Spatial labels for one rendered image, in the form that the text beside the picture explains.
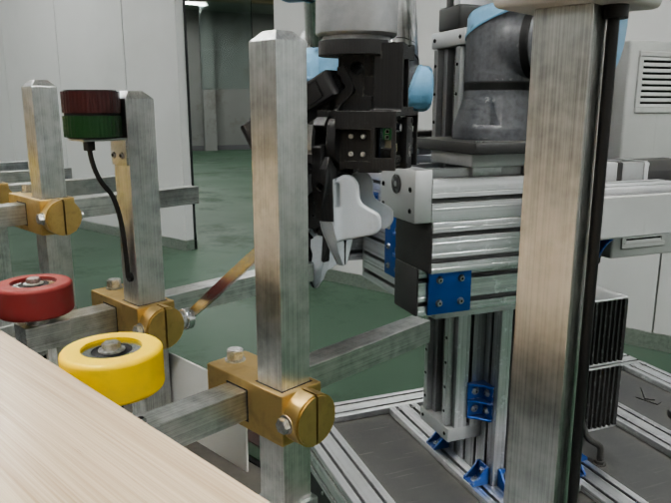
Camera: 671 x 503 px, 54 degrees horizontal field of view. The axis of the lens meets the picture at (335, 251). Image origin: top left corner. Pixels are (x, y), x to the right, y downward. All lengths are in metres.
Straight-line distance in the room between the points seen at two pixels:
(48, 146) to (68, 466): 0.65
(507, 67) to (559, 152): 0.79
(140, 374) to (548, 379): 0.30
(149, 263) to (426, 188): 0.51
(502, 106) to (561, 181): 0.78
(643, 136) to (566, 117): 1.19
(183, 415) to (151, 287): 0.23
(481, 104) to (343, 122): 0.61
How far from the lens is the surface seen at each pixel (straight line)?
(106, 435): 0.44
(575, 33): 0.40
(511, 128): 1.17
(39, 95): 0.99
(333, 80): 0.62
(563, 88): 0.40
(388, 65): 0.60
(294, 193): 0.57
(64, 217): 0.98
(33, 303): 0.76
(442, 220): 1.12
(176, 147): 5.14
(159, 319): 0.78
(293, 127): 0.56
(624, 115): 1.55
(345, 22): 0.60
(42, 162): 0.99
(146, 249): 0.78
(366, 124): 0.59
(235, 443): 0.77
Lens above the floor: 1.10
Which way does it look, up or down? 13 degrees down
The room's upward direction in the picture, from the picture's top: straight up
